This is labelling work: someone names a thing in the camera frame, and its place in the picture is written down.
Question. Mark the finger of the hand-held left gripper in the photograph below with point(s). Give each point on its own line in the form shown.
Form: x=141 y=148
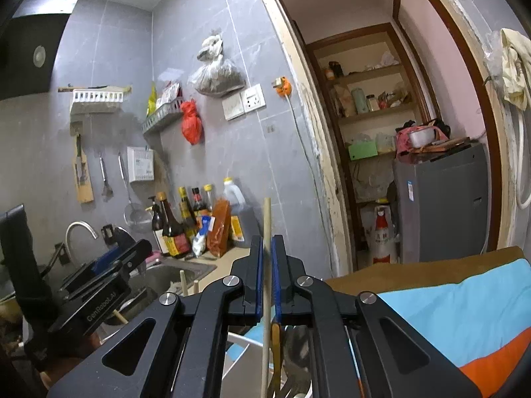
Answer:
x=108 y=258
x=139 y=251

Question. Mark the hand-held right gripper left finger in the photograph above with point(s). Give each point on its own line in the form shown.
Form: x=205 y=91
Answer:
x=257 y=282

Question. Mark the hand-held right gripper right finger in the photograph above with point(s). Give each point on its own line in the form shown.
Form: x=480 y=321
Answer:
x=277 y=282

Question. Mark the white utensil holder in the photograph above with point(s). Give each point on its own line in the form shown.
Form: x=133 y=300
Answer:
x=242 y=365

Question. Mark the pink plastic object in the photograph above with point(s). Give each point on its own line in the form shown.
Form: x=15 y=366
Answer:
x=152 y=259

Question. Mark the pump bottle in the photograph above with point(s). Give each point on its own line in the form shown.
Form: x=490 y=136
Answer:
x=157 y=228

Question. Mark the steel sink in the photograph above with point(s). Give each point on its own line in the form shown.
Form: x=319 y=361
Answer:
x=166 y=275

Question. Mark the dark soy sauce bottle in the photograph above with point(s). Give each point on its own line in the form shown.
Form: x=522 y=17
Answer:
x=174 y=236

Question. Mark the steel faucet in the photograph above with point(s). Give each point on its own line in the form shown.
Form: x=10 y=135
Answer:
x=79 y=226

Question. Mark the yellow cap sauce bottle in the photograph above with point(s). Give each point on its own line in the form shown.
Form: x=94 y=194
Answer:
x=187 y=211

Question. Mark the blue and white packet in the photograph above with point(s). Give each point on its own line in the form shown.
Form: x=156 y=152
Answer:
x=202 y=236

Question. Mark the red seasoning packet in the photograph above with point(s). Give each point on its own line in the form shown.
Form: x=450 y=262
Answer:
x=219 y=228

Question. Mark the yellow chopstick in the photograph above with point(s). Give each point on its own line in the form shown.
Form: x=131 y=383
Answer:
x=276 y=352

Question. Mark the large oil jug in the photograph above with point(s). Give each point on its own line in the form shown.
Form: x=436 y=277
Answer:
x=240 y=211

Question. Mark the hanging metal tool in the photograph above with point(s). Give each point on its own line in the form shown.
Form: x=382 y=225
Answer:
x=106 y=182

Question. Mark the red cap black bottle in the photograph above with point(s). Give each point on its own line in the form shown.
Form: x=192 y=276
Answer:
x=200 y=203

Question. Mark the black flat object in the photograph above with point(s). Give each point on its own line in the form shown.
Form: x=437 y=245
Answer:
x=25 y=257

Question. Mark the clear bottle yellow cap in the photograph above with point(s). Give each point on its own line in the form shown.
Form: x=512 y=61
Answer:
x=210 y=199

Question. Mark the wooden knife board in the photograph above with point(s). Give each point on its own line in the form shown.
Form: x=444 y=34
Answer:
x=83 y=166

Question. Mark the red and white plastic bottle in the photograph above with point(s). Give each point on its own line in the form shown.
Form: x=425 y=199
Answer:
x=383 y=234

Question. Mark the red plastic bag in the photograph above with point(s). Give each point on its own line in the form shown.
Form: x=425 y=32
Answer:
x=191 y=124

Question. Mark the yellow packet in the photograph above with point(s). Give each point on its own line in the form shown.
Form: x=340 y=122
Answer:
x=152 y=101

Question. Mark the green box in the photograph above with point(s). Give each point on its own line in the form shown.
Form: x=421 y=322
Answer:
x=363 y=150

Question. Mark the grey washing machine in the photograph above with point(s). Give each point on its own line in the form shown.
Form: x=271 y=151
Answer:
x=439 y=203

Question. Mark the plastic bag of dried goods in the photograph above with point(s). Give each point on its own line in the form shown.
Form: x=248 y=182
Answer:
x=215 y=76

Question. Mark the orange plug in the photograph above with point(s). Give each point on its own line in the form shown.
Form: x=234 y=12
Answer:
x=283 y=88

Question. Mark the red cloth bundle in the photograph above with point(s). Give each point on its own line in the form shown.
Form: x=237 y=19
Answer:
x=404 y=134

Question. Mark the wooden shelf unit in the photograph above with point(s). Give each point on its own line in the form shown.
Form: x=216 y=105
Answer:
x=373 y=110

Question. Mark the green thermos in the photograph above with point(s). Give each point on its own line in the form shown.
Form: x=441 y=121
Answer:
x=359 y=101

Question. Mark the small glass jar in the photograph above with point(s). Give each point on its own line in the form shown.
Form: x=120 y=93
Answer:
x=372 y=103

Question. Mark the metal pot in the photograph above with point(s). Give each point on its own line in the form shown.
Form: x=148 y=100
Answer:
x=421 y=137

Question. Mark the black range hood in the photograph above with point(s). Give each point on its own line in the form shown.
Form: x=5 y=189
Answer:
x=25 y=58

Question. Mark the wooden cutting board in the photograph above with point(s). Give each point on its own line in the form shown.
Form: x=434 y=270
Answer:
x=448 y=145

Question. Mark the cream cloth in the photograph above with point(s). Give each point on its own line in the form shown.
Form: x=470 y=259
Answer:
x=514 y=70

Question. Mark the white wall box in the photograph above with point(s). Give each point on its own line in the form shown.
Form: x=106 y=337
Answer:
x=140 y=165

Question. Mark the grey wall shelf basket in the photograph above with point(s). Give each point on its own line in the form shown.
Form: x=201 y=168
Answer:
x=164 y=118

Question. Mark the white wall rack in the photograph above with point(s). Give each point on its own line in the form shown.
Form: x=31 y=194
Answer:
x=97 y=97

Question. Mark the white wall switch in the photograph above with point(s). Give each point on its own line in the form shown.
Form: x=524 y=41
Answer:
x=233 y=106

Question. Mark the white wall socket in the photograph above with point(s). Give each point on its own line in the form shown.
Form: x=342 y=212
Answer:
x=254 y=98

